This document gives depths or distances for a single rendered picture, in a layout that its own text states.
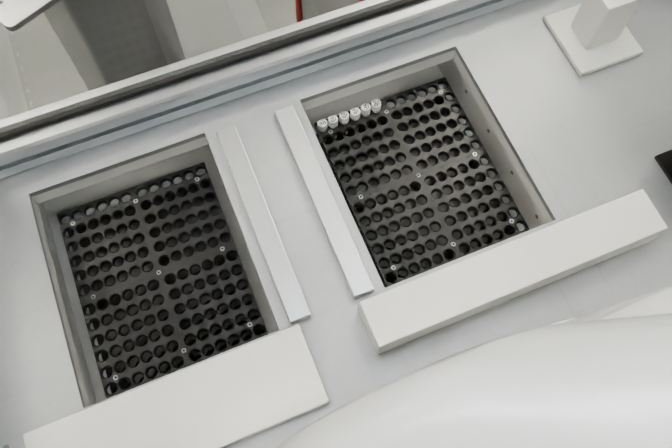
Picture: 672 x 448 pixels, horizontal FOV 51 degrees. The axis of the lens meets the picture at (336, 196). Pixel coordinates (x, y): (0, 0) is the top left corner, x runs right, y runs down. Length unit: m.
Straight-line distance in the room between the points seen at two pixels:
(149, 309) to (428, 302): 0.30
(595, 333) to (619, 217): 0.61
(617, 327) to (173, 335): 0.65
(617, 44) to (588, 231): 0.26
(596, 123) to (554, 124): 0.05
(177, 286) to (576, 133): 0.48
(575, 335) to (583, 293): 0.61
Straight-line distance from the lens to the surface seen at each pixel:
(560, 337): 0.16
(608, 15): 0.85
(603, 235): 0.76
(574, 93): 0.87
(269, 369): 0.70
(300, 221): 0.75
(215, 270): 0.79
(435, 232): 0.80
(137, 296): 0.80
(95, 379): 0.86
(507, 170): 0.89
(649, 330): 0.17
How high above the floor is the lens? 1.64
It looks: 66 degrees down
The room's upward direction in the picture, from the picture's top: 1 degrees clockwise
